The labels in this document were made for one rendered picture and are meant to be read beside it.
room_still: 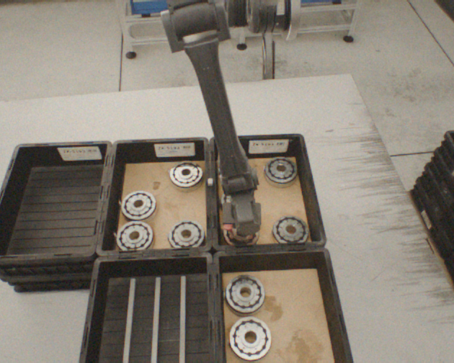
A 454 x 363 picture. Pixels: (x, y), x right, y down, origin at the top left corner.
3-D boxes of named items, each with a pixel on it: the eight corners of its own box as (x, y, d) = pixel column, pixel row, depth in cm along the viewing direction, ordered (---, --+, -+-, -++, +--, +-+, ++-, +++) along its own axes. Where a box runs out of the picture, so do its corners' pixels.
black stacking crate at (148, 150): (121, 164, 137) (114, 141, 128) (209, 160, 138) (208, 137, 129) (107, 274, 113) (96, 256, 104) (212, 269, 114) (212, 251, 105)
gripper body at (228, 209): (261, 227, 107) (262, 212, 101) (222, 226, 107) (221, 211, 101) (260, 206, 111) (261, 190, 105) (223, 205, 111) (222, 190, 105)
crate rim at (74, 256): (19, 148, 128) (15, 143, 126) (114, 145, 129) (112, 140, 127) (-21, 266, 105) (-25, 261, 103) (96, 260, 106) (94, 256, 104)
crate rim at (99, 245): (114, 145, 129) (112, 140, 127) (209, 141, 130) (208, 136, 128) (96, 260, 106) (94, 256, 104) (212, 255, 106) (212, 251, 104)
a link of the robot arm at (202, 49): (221, -9, 71) (161, 6, 72) (223, 2, 66) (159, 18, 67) (260, 175, 99) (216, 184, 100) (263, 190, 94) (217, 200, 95)
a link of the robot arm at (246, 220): (254, 163, 94) (218, 171, 95) (263, 205, 88) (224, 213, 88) (261, 191, 104) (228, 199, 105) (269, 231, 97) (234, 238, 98)
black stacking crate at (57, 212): (31, 168, 136) (16, 145, 127) (120, 164, 137) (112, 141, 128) (-3, 280, 112) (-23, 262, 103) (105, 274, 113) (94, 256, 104)
